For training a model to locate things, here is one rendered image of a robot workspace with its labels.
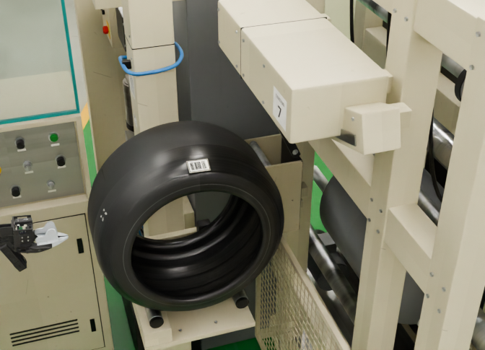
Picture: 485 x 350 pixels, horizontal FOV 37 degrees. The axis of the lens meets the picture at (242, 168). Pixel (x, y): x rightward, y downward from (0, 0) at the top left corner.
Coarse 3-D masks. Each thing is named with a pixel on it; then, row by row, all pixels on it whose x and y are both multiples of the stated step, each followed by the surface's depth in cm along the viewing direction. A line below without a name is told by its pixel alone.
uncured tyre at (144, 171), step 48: (144, 144) 206; (192, 144) 203; (240, 144) 215; (96, 192) 210; (144, 192) 196; (192, 192) 198; (240, 192) 204; (96, 240) 205; (144, 240) 238; (192, 240) 244; (240, 240) 242; (144, 288) 211; (192, 288) 235; (240, 288) 224
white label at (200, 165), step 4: (192, 160) 197; (196, 160) 197; (200, 160) 198; (204, 160) 198; (188, 164) 196; (192, 164) 196; (196, 164) 197; (200, 164) 197; (204, 164) 197; (208, 164) 197; (188, 168) 195; (192, 168) 196; (196, 168) 196; (200, 168) 196; (204, 168) 196; (208, 168) 196
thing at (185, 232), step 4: (192, 228) 255; (168, 232) 253; (172, 232) 253; (176, 232) 253; (180, 232) 253; (184, 232) 253; (188, 232) 253; (192, 232) 253; (152, 236) 251; (156, 236) 251; (160, 236) 251; (164, 236) 251; (168, 236) 251; (172, 236) 251; (176, 236) 251; (180, 236) 252; (184, 236) 253
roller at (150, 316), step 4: (148, 308) 226; (148, 312) 225; (152, 312) 224; (156, 312) 224; (160, 312) 225; (148, 316) 224; (152, 316) 222; (156, 316) 222; (160, 316) 223; (152, 320) 222; (156, 320) 222; (160, 320) 223; (152, 324) 222; (156, 324) 223; (160, 324) 223
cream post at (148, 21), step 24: (144, 0) 205; (168, 0) 207; (144, 24) 209; (168, 24) 211; (144, 48) 213; (168, 48) 215; (168, 72) 220; (144, 96) 221; (168, 96) 224; (144, 120) 226; (168, 120) 228; (168, 216) 249
